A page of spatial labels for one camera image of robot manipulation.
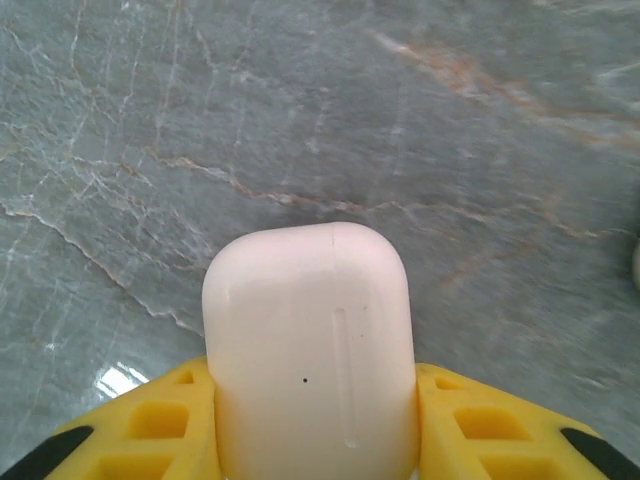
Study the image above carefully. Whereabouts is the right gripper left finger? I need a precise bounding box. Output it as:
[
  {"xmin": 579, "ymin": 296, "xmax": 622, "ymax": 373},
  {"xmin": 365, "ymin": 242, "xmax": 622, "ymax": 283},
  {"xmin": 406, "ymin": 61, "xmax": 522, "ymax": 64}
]
[{"xmin": 0, "ymin": 355, "xmax": 224, "ymax": 480}]

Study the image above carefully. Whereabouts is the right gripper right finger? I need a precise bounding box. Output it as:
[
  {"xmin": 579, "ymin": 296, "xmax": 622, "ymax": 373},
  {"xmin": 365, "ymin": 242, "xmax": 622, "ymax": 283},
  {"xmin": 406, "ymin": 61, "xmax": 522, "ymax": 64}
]
[{"xmin": 413, "ymin": 362, "xmax": 640, "ymax": 480}]

